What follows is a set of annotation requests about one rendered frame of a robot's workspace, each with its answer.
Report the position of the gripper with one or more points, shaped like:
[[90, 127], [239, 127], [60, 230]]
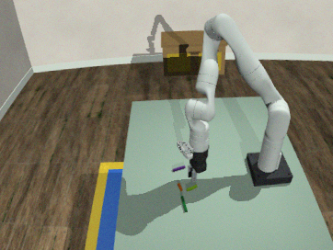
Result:
[[199, 152]]

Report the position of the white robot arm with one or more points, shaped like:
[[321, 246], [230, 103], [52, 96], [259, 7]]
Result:
[[199, 111]]

